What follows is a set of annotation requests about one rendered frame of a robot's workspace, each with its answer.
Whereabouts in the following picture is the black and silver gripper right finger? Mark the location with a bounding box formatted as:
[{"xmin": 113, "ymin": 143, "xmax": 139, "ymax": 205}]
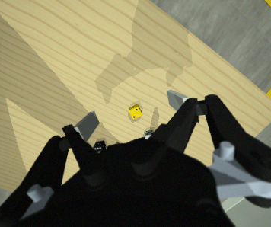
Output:
[{"xmin": 129, "ymin": 90, "xmax": 271, "ymax": 209}]

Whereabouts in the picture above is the yellow die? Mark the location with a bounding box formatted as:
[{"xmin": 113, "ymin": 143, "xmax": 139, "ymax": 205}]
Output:
[{"xmin": 129, "ymin": 104, "xmax": 142, "ymax": 120}]

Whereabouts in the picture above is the black die with white pips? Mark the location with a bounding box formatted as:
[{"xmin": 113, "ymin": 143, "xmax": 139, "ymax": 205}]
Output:
[{"xmin": 93, "ymin": 141, "xmax": 106, "ymax": 152}]

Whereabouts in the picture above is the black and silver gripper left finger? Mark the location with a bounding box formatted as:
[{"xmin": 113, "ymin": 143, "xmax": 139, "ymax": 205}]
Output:
[{"xmin": 0, "ymin": 111, "xmax": 110, "ymax": 227}]

